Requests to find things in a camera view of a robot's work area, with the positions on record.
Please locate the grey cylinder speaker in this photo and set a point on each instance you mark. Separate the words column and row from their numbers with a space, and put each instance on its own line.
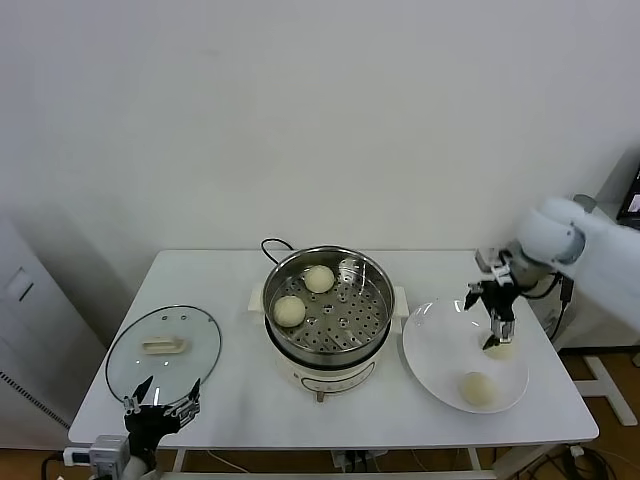
column 587, row 201

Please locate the white power strip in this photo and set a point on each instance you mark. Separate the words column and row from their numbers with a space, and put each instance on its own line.
column 357, row 459

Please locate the white steamed baozi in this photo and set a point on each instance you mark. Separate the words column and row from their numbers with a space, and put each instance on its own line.
column 320, row 279
column 289, row 311
column 479, row 389
column 502, row 352

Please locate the black usb hub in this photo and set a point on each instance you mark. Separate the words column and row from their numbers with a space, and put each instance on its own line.
column 566, row 292

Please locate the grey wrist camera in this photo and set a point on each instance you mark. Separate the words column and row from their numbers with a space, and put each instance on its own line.
column 109, row 452
column 489, row 260

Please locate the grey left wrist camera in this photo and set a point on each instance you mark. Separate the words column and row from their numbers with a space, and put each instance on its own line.
column 109, row 452

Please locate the white table frame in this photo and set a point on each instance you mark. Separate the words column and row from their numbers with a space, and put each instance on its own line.
column 177, row 457

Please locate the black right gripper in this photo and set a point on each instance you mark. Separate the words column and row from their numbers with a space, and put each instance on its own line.
column 500, row 297

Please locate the black monitor screen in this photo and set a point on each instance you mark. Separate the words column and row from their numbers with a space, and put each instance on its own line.
column 631, row 200

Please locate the white cabinet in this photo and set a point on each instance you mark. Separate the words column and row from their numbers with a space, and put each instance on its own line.
column 30, row 350

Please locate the round glass pot lid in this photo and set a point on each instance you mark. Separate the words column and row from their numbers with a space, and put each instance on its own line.
column 200, row 330

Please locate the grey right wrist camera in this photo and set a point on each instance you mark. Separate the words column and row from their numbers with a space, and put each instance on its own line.
column 489, row 260

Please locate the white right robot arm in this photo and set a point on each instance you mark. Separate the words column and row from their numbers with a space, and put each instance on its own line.
column 550, row 230

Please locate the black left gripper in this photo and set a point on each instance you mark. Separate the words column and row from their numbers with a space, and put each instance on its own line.
column 150, row 424

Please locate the large white plate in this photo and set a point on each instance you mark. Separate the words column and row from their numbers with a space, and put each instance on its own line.
column 440, row 360

